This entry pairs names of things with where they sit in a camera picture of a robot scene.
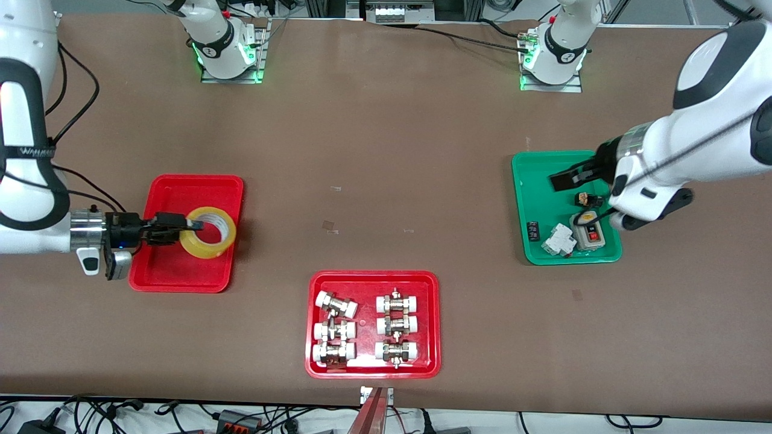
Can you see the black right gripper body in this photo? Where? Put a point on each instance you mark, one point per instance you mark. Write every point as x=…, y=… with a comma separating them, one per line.
x=123, y=228

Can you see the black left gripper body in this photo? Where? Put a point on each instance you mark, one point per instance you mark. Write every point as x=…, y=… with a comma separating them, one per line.
x=598, y=164

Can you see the yellow tape roll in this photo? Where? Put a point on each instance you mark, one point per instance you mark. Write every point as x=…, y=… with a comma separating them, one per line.
x=208, y=248

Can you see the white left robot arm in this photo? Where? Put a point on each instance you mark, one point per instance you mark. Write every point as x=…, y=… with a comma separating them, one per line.
x=711, y=138

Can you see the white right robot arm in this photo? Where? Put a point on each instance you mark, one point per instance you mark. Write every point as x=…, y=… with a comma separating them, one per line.
x=24, y=36

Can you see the empty red plastic tray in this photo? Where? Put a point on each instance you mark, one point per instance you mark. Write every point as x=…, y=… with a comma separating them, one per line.
x=187, y=193

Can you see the green plastic tray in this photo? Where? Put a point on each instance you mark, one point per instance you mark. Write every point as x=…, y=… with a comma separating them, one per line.
x=534, y=181

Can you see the red tray with fittings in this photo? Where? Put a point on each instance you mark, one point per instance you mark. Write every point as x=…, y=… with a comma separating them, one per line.
x=368, y=283

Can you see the small black gold component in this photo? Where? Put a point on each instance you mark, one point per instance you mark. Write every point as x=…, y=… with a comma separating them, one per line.
x=586, y=199

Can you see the white circuit breaker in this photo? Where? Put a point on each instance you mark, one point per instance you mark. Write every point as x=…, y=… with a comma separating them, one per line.
x=558, y=240

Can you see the small black terminal block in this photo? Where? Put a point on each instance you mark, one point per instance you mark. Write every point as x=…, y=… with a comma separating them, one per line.
x=533, y=231

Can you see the metal fitting with white caps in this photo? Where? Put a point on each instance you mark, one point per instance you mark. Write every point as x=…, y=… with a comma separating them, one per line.
x=397, y=325
x=333, y=330
x=397, y=302
x=333, y=352
x=336, y=304
x=396, y=351

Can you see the black adapter with orange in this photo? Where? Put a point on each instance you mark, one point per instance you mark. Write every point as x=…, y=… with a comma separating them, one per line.
x=240, y=420

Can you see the black power adapter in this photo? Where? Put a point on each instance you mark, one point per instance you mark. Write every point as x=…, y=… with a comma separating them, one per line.
x=41, y=427

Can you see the white power strip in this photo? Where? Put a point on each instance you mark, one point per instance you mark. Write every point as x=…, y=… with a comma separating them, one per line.
x=403, y=12

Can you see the aluminium profile beam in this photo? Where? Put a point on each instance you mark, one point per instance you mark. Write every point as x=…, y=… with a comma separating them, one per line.
x=369, y=416

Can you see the grey switch box red button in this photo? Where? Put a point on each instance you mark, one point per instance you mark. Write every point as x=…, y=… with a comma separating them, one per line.
x=588, y=236

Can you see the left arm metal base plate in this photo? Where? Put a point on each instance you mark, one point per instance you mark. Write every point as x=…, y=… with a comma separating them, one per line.
x=573, y=84

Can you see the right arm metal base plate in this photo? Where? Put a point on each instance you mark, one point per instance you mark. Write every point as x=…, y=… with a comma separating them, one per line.
x=260, y=54

